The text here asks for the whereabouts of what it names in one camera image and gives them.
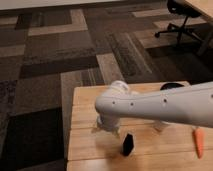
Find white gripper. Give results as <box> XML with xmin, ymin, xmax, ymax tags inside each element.
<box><xmin>97</xmin><ymin>115</ymin><xmax>120</xmax><ymax>138</ymax></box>

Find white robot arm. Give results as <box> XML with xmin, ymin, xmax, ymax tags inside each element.
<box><xmin>94</xmin><ymin>81</ymin><xmax>213</xmax><ymax>133</ymax></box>

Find black eraser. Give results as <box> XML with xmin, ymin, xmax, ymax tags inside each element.
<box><xmin>122</xmin><ymin>134</ymin><xmax>134</xmax><ymax>156</ymax></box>

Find black round object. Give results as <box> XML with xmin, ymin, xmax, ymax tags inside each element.
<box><xmin>160</xmin><ymin>82</ymin><xmax>184</xmax><ymax>90</ymax></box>

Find orange carrot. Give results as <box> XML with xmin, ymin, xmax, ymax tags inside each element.
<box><xmin>193</xmin><ymin>127</ymin><xmax>204</xmax><ymax>158</ymax></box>

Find black office chair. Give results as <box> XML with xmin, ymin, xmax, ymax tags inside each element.
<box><xmin>154</xmin><ymin>0</ymin><xmax>205</xmax><ymax>45</ymax></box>

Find wooden desk top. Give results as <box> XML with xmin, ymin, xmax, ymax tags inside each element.
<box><xmin>184</xmin><ymin>0</ymin><xmax>213</xmax><ymax>22</ymax></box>

